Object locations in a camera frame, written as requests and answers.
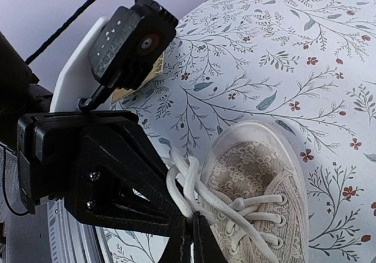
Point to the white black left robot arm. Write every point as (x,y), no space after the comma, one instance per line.
(21,95)

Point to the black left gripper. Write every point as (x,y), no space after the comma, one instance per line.
(103,167)

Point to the floral patterned table mat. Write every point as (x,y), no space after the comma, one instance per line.
(306,68)

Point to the cream lace platform sneaker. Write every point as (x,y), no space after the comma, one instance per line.
(252,192)

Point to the aluminium front rail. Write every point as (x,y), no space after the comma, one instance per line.
(49,235)

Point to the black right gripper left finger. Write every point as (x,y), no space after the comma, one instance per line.
(178,246)

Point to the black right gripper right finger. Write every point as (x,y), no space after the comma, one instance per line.
(206,249)

